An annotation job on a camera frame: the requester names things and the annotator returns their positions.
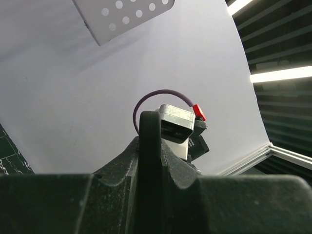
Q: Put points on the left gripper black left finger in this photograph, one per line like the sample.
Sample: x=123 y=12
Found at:
x=103 y=202

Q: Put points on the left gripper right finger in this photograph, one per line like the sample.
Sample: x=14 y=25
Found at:
x=243 y=204

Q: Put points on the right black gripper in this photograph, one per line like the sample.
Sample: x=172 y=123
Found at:
x=197 y=146

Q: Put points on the ceiling light strip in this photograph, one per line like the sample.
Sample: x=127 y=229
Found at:
x=294 y=73

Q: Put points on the perforated grey board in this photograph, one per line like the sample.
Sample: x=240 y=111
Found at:
x=108 y=19

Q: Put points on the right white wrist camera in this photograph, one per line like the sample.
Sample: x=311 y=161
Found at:
x=177 y=125

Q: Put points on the aluminium frame rail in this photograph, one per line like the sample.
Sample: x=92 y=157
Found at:
x=263 y=154

